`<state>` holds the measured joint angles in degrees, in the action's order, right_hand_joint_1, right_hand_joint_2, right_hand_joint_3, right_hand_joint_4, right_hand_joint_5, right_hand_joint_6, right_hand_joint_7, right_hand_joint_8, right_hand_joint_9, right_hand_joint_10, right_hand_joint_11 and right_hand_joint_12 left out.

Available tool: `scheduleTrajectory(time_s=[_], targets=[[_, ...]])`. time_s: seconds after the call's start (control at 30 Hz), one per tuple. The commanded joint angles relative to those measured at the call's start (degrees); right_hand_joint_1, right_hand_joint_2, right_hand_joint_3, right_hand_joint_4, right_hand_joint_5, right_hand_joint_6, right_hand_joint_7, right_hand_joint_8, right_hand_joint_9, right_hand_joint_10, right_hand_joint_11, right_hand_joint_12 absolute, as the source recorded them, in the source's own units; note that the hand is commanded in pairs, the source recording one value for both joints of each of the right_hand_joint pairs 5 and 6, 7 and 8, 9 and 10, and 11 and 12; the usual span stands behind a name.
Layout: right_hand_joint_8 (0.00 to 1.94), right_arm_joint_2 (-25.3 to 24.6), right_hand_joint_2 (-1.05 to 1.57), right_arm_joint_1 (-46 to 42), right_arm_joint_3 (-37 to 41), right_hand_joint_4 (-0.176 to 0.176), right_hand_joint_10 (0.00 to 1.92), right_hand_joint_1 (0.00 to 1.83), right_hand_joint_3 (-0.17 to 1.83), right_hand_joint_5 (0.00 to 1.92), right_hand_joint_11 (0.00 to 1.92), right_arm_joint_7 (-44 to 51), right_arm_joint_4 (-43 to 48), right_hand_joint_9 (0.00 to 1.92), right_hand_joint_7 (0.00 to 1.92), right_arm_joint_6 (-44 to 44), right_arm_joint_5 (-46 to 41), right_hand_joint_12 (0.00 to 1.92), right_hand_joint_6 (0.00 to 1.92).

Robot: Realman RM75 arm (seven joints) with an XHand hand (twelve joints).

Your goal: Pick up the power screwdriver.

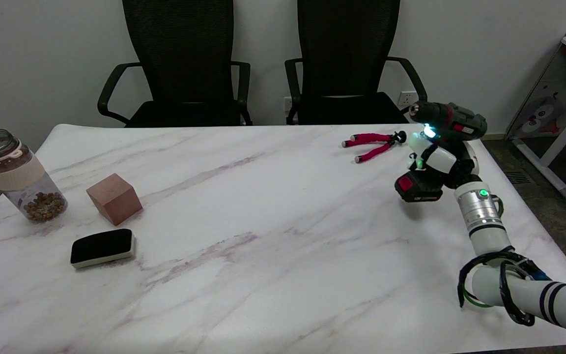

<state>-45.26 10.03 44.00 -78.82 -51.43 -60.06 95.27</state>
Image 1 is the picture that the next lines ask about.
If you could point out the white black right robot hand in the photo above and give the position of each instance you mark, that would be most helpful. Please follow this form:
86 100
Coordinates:
442 160

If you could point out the dark green power screwdriver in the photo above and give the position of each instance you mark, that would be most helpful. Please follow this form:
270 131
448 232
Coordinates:
455 118

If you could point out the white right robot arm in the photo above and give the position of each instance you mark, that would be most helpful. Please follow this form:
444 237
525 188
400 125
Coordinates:
484 221

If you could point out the pink flexible mini tripod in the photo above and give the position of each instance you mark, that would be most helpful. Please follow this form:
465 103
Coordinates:
374 137

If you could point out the floor vent grille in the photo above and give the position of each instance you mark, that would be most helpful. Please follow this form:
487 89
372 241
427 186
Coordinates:
518 177

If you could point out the white desk with cartoon panel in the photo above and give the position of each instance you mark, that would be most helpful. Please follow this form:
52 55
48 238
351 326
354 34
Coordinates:
558 88

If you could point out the black mesh office chair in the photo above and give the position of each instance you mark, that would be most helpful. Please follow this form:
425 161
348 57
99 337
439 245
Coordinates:
184 49
347 49

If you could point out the brown wooden cube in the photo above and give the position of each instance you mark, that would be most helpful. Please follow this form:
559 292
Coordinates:
115 199

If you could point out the black board eraser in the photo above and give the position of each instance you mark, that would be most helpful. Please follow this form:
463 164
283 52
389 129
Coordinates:
101 246

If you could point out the clear jar with nuts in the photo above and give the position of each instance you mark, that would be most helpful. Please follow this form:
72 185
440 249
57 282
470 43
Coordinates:
17 177

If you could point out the white wall socket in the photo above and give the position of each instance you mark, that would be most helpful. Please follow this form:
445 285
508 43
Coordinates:
287 103
406 98

